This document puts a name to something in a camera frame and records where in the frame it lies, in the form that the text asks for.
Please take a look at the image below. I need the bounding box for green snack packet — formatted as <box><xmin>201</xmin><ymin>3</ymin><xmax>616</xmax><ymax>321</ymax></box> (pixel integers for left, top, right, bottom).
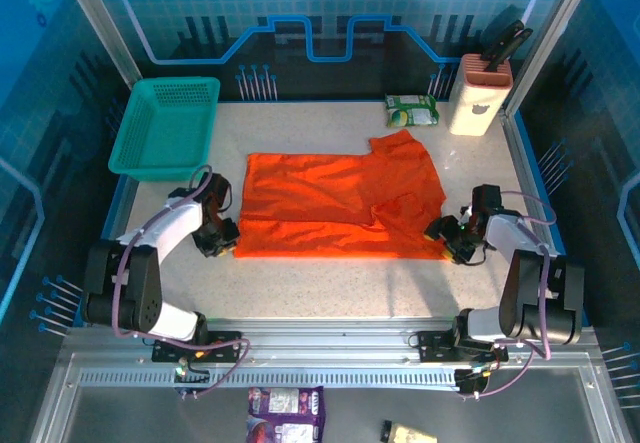
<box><xmin>383</xmin><ymin>93</ymin><xmax>441</xmax><ymax>129</ymax></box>

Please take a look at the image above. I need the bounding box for black knife handle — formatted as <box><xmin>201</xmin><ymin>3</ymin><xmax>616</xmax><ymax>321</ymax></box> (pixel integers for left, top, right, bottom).
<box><xmin>502</xmin><ymin>26</ymin><xmax>535</xmax><ymax>62</ymax></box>
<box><xmin>481</xmin><ymin>19</ymin><xmax>526</xmax><ymax>72</ymax></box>

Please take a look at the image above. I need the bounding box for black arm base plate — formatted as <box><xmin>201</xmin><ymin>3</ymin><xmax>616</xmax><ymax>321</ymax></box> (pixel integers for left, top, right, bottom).
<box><xmin>151</xmin><ymin>330</ymin><xmax>241</xmax><ymax>364</ymax></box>
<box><xmin>417</xmin><ymin>330</ymin><xmax>509</xmax><ymax>364</ymax></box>

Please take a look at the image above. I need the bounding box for aluminium frame post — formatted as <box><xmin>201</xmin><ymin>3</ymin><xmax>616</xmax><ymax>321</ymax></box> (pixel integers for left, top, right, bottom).
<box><xmin>502</xmin><ymin>0</ymin><xmax>604</xmax><ymax>117</ymax></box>
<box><xmin>53</xmin><ymin>0</ymin><xmax>145</xmax><ymax>84</ymax></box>

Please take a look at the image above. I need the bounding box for orange t-shirt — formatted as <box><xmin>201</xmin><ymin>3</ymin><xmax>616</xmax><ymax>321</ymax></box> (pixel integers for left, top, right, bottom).
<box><xmin>233</xmin><ymin>129</ymin><xmax>449</xmax><ymax>262</ymax></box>

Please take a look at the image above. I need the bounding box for cream knife block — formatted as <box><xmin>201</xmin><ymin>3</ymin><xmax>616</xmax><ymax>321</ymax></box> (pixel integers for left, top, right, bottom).
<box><xmin>447</xmin><ymin>53</ymin><xmax>515</xmax><ymax>137</ymax></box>

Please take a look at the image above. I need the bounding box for teal plastic mesh basket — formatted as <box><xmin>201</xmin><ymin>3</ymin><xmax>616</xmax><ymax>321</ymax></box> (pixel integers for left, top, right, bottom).
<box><xmin>107</xmin><ymin>76</ymin><xmax>222</xmax><ymax>183</ymax></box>

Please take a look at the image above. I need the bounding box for beige black packet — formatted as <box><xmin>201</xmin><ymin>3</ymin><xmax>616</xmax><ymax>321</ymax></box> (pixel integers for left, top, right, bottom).
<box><xmin>380</xmin><ymin>419</ymin><xmax>439</xmax><ymax>443</ymax></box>

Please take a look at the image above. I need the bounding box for aluminium frame rail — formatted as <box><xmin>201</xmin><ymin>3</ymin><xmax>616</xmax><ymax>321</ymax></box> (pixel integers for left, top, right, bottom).
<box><xmin>62</xmin><ymin>318</ymin><xmax>599</xmax><ymax>364</ymax></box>

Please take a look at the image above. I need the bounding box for purple snack packet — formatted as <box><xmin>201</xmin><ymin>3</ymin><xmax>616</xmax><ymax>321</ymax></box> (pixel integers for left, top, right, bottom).
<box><xmin>246</xmin><ymin>386</ymin><xmax>326</xmax><ymax>443</ymax></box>

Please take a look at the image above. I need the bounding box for grey slotted cable duct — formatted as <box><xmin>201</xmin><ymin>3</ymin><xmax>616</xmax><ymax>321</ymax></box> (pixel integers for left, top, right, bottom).
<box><xmin>78</xmin><ymin>368</ymin><xmax>461</xmax><ymax>389</ymax></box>

